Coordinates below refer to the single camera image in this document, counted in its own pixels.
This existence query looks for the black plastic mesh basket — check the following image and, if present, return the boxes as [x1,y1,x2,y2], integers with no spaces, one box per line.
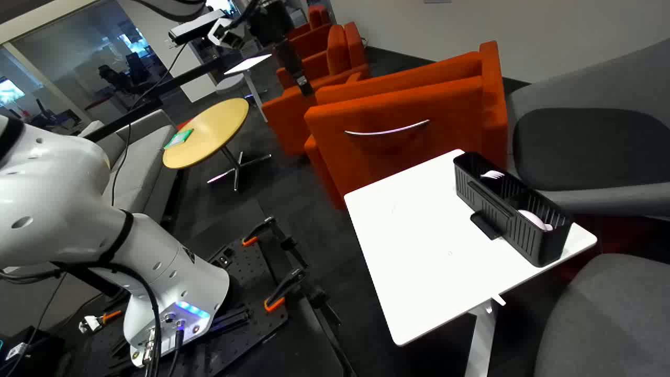
[454,153,575,266]

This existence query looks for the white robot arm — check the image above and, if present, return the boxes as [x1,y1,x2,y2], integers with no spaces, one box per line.
[0,114,231,368]

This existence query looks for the white object in basket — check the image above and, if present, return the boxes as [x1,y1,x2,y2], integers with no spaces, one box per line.
[517,208,554,233]

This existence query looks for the orange black clamp upper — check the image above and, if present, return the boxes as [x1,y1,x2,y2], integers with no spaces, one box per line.
[242,215,289,247]

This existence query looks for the orange black clamp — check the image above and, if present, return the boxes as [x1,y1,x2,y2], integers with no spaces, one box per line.
[262,267,307,314]
[242,215,289,247]

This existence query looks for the large orange armchair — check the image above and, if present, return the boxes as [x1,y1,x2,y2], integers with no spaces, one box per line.
[304,42,510,206]

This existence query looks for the small orange armchair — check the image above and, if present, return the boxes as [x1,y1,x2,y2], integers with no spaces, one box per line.
[262,63,373,159]

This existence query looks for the orange black clamp lower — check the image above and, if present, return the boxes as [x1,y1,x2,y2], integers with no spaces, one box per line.
[262,267,307,314]

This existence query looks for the white side table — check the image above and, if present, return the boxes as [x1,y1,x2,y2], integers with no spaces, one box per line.
[346,148,597,377]

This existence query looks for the far orange armchair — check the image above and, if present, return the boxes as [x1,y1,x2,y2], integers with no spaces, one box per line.
[289,4,368,82]

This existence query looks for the round yellow wooden table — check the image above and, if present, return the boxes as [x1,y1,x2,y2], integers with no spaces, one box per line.
[162,95,270,190]

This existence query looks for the small white tablet table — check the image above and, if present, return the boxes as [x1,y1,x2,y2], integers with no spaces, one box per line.
[224,52,273,120]

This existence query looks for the green card on table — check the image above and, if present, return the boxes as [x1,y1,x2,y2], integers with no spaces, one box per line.
[163,129,193,148]

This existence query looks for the grey sofa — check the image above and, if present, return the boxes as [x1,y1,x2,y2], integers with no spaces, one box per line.
[99,109,177,221]

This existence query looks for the grey lounge chair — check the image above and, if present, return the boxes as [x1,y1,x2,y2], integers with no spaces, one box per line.
[510,40,670,217]

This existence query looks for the grey chair lower right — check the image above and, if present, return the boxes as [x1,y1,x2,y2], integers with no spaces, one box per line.
[535,252,670,377]

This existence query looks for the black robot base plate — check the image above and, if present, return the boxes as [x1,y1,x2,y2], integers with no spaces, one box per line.
[103,227,332,377]

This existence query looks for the black camera on stand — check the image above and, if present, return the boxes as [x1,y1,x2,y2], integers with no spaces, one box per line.
[167,10,231,46]

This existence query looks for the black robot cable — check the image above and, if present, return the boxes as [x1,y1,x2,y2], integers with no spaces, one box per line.
[0,206,184,377]

